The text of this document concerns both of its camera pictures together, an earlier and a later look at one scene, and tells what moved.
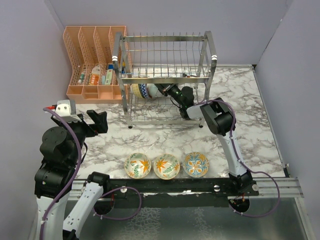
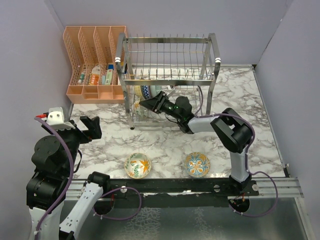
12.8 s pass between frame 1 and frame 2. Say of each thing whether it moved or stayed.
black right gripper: moved
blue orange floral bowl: stayed
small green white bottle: stayed
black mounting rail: stayed
